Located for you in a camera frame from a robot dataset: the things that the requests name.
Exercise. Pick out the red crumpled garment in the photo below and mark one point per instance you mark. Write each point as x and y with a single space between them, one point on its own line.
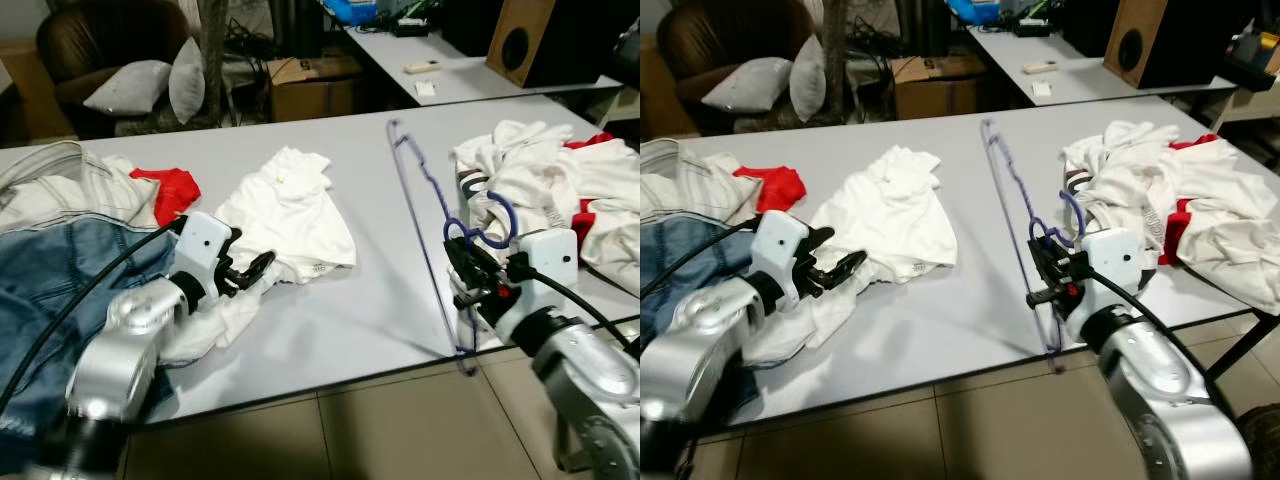
172 190
778 185

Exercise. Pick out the blue denim jeans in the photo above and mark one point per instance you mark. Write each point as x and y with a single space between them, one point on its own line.
680 260
60 280

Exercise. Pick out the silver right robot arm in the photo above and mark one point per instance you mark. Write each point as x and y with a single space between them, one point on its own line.
590 380
1160 390

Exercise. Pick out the small white crumpled garment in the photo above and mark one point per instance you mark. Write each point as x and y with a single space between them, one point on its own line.
215 325
800 325

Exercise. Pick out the grey side table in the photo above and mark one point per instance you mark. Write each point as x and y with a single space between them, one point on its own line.
1090 75
470 75

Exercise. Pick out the small white box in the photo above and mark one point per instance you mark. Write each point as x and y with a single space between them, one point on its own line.
425 89
1042 89

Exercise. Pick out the beige stitched garment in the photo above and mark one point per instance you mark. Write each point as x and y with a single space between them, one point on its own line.
60 190
690 185

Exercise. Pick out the white t-shirt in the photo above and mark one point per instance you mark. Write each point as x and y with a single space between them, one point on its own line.
890 215
290 215

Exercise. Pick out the plain brown cardboard box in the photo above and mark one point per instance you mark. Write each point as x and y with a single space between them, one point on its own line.
935 92
315 95

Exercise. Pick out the brown leather armchair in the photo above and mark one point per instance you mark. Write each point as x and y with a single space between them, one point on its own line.
100 35
715 35

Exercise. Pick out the pile of white clothes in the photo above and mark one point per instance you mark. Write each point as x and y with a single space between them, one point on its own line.
560 180
1180 180

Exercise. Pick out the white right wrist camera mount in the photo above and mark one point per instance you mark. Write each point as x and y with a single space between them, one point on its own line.
550 260
1115 258

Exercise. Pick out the white remote control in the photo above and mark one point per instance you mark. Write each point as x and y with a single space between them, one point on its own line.
1041 67
421 67

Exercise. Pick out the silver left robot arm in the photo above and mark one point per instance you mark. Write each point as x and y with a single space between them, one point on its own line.
115 350
690 350

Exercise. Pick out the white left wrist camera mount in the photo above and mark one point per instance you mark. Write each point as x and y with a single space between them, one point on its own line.
205 245
780 245

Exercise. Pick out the black wooden loudspeaker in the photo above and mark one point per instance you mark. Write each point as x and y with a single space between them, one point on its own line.
540 40
1160 40

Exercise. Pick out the purple plastic clothes hanger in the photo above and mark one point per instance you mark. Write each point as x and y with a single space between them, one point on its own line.
512 222
1081 215

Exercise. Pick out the narrow grey pillow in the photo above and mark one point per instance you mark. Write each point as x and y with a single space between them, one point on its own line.
808 78
187 80

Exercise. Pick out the blue container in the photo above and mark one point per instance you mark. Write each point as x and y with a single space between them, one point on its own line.
350 10
972 10

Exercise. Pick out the red garment in pile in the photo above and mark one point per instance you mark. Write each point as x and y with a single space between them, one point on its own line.
585 225
1178 225

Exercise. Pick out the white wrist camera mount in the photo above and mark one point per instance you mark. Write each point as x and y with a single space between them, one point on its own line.
205 245
550 260
780 245
1115 258

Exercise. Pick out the grey speckled pillar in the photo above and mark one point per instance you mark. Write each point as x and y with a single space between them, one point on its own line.
213 60
836 60

